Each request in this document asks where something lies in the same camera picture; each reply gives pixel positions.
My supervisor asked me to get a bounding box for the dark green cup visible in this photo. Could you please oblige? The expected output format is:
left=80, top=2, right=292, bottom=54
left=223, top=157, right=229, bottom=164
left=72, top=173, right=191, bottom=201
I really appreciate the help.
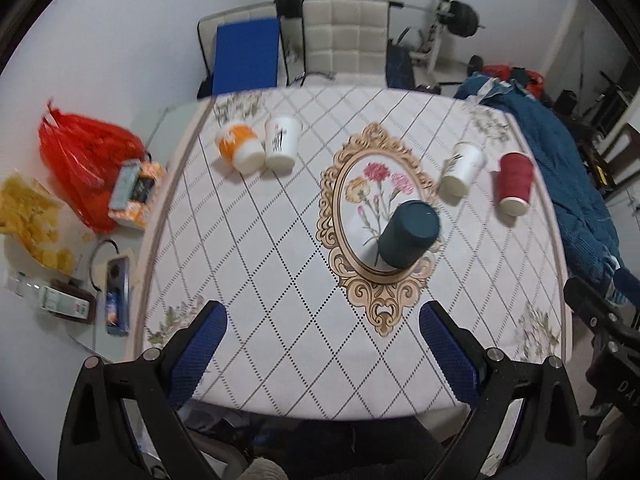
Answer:
left=378, top=200, right=440, bottom=269

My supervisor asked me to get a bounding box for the red paper cup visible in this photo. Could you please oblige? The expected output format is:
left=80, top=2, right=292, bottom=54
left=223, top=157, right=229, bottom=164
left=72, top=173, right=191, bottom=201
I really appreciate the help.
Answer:
left=498, top=152, right=534, bottom=218

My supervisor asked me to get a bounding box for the white paper cup with leaf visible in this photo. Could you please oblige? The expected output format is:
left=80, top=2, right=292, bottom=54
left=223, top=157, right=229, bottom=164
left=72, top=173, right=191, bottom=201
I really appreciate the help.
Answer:
left=439, top=142, right=487, bottom=198

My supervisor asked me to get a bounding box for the orange and white cup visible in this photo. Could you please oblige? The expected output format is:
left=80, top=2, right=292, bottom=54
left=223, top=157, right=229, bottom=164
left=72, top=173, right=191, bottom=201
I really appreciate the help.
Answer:
left=216, top=122, right=266, bottom=174

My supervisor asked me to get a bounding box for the white paper cup with calligraphy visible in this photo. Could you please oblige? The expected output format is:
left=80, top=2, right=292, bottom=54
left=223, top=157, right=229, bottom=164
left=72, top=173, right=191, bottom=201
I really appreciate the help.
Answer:
left=265, top=114, right=303, bottom=172

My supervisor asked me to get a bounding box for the blue quilted jacket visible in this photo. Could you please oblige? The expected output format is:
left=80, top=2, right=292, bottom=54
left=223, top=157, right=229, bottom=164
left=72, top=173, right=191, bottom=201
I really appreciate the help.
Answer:
left=454, top=73, right=639, bottom=306

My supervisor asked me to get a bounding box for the blue smartphone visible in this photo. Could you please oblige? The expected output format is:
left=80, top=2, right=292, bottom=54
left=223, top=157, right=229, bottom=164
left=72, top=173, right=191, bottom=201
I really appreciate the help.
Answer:
left=105, top=256, right=130, bottom=336

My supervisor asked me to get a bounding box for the orange tissue pack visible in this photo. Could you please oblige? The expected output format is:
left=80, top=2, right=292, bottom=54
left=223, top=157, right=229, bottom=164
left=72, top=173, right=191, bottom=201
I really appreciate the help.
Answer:
left=107, top=160, right=166, bottom=231

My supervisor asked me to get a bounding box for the bag of yellow chips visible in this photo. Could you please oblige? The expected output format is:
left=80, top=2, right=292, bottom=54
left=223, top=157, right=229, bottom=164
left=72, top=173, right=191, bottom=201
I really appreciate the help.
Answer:
left=1, top=171, right=75, bottom=275

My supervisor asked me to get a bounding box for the light blue small box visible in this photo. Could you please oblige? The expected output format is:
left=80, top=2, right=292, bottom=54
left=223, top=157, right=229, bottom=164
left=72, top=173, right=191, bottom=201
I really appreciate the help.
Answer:
left=108, top=159, right=142, bottom=210

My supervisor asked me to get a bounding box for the red plastic bag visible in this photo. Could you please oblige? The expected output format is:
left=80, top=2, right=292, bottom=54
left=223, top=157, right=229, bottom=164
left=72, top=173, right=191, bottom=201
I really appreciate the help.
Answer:
left=38, top=102, right=145, bottom=234

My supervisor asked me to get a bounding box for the floral diamond-pattern tablecloth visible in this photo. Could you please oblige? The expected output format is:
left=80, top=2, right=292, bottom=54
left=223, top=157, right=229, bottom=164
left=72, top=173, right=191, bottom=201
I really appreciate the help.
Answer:
left=127, top=87, right=573, bottom=419

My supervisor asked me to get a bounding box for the red bag on floor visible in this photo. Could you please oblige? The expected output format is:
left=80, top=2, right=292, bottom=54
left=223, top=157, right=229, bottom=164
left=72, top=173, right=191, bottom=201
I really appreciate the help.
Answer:
left=482, top=65, right=544, bottom=99

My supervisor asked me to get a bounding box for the white weight rack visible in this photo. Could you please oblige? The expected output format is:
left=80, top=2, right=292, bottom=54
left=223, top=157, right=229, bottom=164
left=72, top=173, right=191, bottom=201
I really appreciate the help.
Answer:
left=410, top=0, right=452, bottom=75

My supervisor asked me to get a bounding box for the blue board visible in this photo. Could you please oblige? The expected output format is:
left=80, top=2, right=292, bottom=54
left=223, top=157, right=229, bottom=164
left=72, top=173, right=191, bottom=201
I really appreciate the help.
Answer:
left=212, top=18, right=280, bottom=96

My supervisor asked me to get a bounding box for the white chair behind blue board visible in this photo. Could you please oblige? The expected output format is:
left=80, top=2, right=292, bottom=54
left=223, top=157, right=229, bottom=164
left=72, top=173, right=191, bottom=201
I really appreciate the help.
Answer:
left=196, top=2, right=304, bottom=100

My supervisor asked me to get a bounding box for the white padded chair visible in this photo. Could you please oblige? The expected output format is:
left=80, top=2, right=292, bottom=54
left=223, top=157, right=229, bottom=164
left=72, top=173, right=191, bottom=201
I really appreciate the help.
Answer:
left=302, top=0, right=390, bottom=87

